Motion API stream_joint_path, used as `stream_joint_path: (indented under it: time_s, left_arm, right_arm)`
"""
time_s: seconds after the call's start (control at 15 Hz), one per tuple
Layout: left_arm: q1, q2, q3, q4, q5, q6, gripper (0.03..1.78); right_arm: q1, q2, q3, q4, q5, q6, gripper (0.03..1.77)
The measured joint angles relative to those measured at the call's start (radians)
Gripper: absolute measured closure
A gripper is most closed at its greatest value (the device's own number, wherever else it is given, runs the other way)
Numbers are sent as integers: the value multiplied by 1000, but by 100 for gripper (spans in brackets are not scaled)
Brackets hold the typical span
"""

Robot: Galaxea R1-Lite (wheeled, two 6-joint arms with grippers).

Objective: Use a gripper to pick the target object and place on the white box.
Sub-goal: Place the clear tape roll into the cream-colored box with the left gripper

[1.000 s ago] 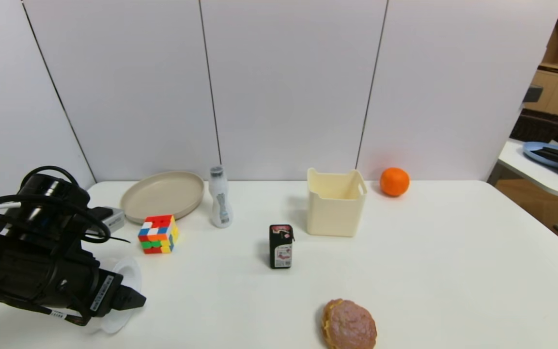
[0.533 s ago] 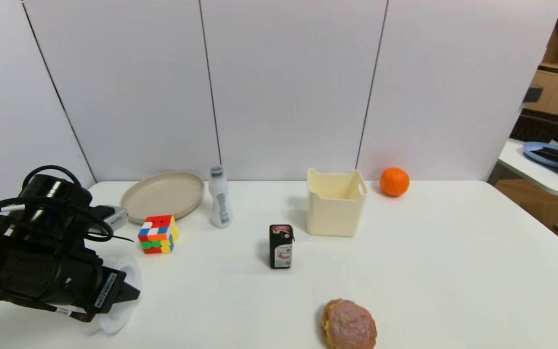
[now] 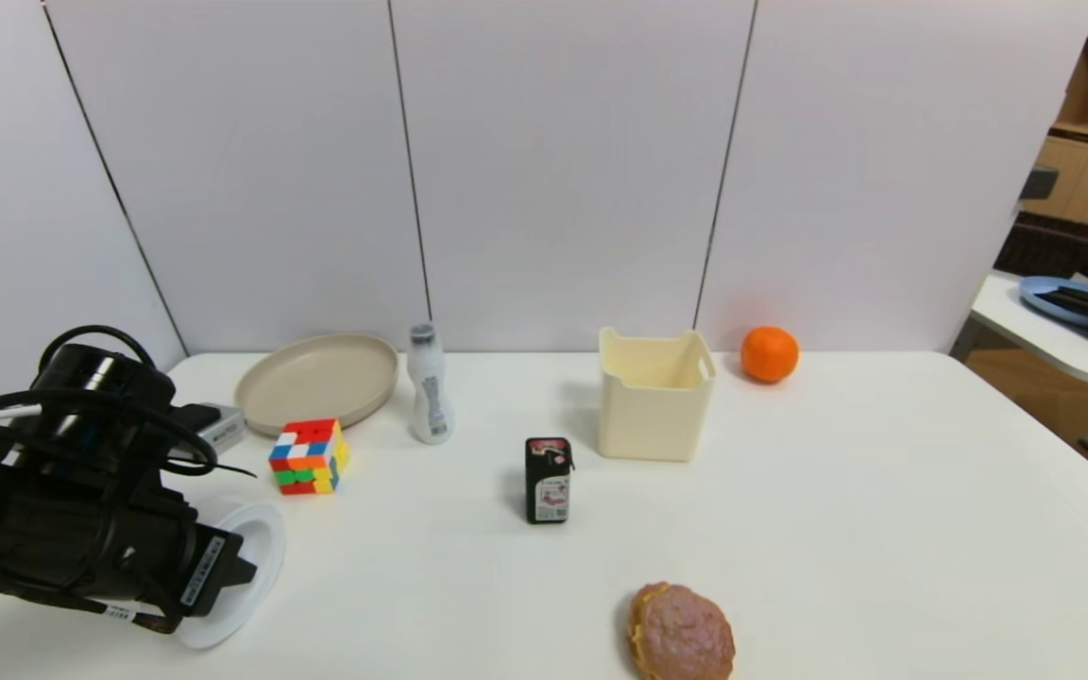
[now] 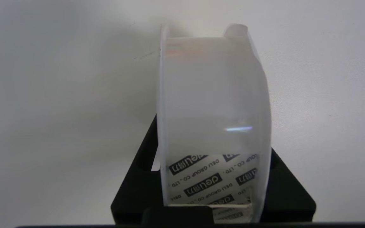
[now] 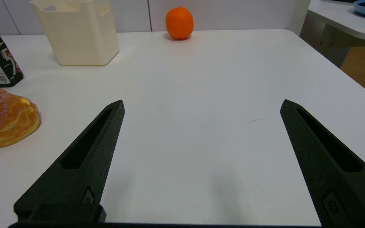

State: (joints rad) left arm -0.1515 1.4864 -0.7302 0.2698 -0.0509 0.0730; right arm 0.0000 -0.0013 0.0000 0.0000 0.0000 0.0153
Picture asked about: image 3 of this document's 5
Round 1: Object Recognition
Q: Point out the white plastic spool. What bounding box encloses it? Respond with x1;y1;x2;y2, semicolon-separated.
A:
174;501;287;652

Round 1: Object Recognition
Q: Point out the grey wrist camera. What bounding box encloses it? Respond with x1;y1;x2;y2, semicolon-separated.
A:
169;402;247;462

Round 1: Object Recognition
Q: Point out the blue plate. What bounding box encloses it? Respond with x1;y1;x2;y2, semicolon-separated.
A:
1018;276;1088;336

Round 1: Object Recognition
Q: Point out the cream plastic storage box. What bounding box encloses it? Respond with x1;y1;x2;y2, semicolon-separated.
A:
598;327;717;463

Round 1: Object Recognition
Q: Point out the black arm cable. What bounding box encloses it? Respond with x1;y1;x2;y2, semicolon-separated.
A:
0;325;258;635

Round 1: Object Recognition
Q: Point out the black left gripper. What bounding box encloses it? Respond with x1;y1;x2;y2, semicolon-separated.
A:
99;505;258;619

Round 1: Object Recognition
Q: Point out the brown bread bun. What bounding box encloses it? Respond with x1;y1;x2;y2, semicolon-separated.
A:
626;581;736;680

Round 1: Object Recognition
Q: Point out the black small carton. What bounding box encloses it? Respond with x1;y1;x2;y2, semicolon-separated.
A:
525;436;575;525

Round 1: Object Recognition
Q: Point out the black woven basket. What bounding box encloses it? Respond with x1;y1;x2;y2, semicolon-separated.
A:
994;212;1088;281

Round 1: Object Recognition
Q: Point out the beige round plate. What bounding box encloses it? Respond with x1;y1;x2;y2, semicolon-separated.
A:
234;332;400;437

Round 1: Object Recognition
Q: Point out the white drink bottle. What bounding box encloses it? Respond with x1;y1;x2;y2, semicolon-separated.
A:
408;324;455;446

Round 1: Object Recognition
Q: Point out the orange fruit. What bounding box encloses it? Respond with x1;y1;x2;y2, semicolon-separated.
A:
740;326;800;384

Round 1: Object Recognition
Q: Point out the multicolour puzzle cube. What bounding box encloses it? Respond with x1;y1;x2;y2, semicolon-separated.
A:
268;418;351;496

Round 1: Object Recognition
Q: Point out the white side table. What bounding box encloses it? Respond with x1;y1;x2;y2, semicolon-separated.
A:
948;271;1088;388

